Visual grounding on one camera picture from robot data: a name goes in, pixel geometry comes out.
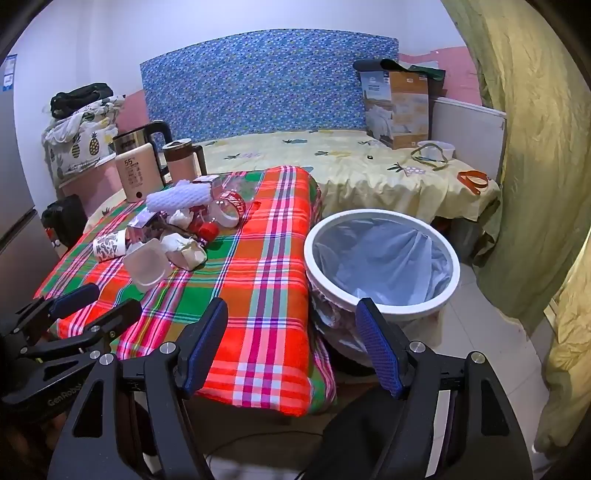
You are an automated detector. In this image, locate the pineapple print bundle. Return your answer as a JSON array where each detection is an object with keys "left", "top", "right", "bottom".
[{"left": 41, "top": 95, "right": 126, "bottom": 185}]

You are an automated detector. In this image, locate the pink cabinet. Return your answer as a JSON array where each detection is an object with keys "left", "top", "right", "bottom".
[{"left": 58, "top": 154, "right": 123, "bottom": 217}]

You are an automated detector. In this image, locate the pale blue bin liner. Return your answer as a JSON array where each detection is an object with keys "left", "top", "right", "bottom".
[{"left": 314, "top": 218, "right": 453, "bottom": 305}]

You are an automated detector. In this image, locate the clear plastic bottle red label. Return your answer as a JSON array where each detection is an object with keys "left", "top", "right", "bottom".
[{"left": 191, "top": 188, "right": 247, "bottom": 229}]

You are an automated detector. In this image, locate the pink mug with brown lid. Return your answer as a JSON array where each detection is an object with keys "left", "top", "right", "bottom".
[{"left": 161, "top": 138, "right": 207, "bottom": 183}]

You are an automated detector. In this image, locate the blue floral headboard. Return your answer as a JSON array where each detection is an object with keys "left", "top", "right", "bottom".
[{"left": 140, "top": 28, "right": 400, "bottom": 145}]

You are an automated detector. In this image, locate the yellow fruit print bed sheet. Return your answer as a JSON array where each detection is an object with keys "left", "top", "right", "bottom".
[{"left": 83, "top": 128, "right": 503, "bottom": 232}]

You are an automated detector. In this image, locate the green strap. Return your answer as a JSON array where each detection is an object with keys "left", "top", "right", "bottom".
[{"left": 410, "top": 142, "right": 451, "bottom": 171}]

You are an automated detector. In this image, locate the stainless steel kettle black handle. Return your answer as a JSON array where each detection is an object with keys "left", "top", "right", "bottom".
[{"left": 112, "top": 121, "right": 172, "bottom": 185}]

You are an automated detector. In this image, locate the patterned paper cup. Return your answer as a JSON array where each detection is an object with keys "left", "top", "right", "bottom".
[{"left": 92, "top": 231, "right": 127, "bottom": 263}]

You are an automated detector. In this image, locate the orange strap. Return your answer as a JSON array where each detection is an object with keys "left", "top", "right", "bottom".
[{"left": 457, "top": 170, "right": 489, "bottom": 195}]

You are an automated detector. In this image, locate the cardboard box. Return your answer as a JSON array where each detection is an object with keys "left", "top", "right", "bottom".
[{"left": 353, "top": 58, "right": 446, "bottom": 151}]

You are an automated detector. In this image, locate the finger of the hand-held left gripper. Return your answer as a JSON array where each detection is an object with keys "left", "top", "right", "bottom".
[
  {"left": 18, "top": 298, "right": 143, "bottom": 365},
  {"left": 9, "top": 283, "right": 101, "bottom": 342}
]

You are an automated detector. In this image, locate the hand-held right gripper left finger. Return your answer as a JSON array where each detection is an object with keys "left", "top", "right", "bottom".
[{"left": 46, "top": 298, "right": 229, "bottom": 480}]

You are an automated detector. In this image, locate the crumpled white paper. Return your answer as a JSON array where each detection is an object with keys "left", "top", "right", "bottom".
[{"left": 159, "top": 232, "right": 208, "bottom": 271}]

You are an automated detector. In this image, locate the green curtain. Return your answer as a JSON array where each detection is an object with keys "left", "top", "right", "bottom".
[{"left": 441, "top": 0, "right": 591, "bottom": 457}]

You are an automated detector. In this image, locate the white board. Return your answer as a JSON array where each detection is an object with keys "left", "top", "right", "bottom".
[{"left": 431, "top": 97, "right": 507, "bottom": 181}]

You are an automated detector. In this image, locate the black bag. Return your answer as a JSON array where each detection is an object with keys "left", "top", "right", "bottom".
[{"left": 49, "top": 83, "right": 115, "bottom": 120}]

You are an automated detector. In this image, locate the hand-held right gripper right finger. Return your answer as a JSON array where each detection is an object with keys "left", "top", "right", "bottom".
[{"left": 355, "top": 298, "right": 534, "bottom": 480}]

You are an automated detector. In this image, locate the white foam net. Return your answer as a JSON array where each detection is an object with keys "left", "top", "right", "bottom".
[{"left": 145, "top": 179, "right": 213, "bottom": 213}]

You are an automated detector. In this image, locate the red and white drink carton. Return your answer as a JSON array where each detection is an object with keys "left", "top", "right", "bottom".
[{"left": 191, "top": 174, "right": 225, "bottom": 191}]

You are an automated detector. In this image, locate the white round bin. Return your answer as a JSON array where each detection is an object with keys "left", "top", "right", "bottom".
[{"left": 303, "top": 209, "right": 461, "bottom": 365}]

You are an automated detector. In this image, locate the black backpack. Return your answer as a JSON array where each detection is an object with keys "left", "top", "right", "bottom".
[{"left": 41, "top": 194, "right": 88, "bottom": 259}]

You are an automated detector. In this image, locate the white plastic container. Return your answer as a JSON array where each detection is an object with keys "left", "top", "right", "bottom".
[{"left": 122, "top": 237, "right": 169, "bottom": 289}]

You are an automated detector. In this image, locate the purple drink carton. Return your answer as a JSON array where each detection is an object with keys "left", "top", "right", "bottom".
[{"left": 126, "top": 210, "right": 169, "bottom": 243}]

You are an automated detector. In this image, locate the plaid tablecloth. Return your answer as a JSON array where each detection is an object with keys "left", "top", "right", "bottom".
[{"left": 34, "top": 165, "right": 338, "bottom": 416}]

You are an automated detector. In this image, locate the cream electric kettle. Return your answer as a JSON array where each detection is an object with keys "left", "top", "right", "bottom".
[{"left": 115, "top": 142, "right": 166, "bottom": 204}]

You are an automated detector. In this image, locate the grey refrigerator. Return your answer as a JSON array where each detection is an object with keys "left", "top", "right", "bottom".
[{"left": 0, "top": 53, "right": 61, "bottom": 296}]

